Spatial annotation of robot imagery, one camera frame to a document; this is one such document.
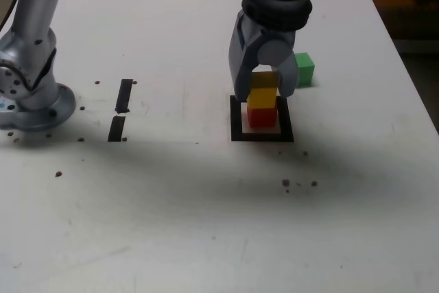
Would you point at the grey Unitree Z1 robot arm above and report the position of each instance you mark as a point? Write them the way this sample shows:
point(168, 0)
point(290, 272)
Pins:
point(31, 66)

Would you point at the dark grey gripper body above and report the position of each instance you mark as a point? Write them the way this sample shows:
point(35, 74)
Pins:
point(274, 35)

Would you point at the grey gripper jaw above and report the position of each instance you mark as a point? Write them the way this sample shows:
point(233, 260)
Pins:
point(276, 53)
point(240, 70)

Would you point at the black tape strip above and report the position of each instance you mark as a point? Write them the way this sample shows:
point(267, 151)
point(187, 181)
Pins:
point(116, 128)

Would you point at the dark brown background furniture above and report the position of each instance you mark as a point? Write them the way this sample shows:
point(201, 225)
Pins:
point(404, 15)

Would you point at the black tape square outline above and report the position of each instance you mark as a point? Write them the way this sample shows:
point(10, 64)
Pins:
point(236, 125)

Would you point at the green cube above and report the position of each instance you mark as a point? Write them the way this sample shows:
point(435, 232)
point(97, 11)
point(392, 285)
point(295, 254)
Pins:
point(306, 70)

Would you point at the red cube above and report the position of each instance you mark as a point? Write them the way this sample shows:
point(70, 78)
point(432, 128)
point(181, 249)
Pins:
point(261, 118)

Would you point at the yellow cube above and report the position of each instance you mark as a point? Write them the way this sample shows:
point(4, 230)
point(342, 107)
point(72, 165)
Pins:
point(261, 97)

